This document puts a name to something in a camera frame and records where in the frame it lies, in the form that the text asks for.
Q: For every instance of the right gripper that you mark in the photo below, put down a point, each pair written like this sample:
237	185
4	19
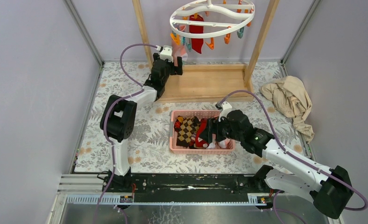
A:
212	127

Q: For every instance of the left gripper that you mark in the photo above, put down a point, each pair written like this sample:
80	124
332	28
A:
173	70

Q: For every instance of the brown argyle sock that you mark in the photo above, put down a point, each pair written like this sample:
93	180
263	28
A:
186	136

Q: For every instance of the wooden hanger stand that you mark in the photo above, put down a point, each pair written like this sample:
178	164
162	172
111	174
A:
207	82

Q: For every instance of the pink plastic basket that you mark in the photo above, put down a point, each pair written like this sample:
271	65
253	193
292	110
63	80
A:
185	150

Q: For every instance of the black red yellow argyle sock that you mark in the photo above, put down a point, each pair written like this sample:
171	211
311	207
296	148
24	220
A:
178	123

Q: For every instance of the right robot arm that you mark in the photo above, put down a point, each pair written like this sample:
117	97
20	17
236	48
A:
327	188

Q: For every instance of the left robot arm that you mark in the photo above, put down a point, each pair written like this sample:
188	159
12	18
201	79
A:
118	118

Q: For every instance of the white round clip hanger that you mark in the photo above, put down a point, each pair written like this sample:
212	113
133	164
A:
202	19

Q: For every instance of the beige crumpled cloth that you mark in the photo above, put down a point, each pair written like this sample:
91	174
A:
289	97

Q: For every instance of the floral table mat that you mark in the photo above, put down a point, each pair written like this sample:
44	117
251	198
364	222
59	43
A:
149	151

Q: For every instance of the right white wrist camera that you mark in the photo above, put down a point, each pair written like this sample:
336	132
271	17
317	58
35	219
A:
225	108

